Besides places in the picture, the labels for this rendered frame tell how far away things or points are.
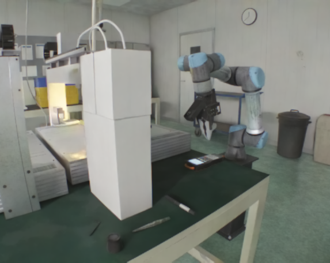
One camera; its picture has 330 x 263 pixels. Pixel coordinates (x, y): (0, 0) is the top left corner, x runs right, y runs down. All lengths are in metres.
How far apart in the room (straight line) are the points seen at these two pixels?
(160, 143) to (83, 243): 0.62
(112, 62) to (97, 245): 0.45
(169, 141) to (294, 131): 2.66
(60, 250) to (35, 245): 0.07
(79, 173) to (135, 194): 0.30
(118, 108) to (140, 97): 0.07
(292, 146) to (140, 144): 3.14
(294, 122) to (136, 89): 3.07
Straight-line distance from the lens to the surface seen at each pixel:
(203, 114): 0.95
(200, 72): 0.90
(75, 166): 0.89
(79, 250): 0.62
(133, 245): 0.61
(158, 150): 1.07
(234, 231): 1.86
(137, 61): 0.61
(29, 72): 5.18
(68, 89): 3.63
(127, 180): 0.64
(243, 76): 1.31
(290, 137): 3.58
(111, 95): 0.57
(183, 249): 0.70
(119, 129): 0.59
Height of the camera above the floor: 1.15
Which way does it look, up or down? 14 degrees down
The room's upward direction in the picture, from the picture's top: straight up
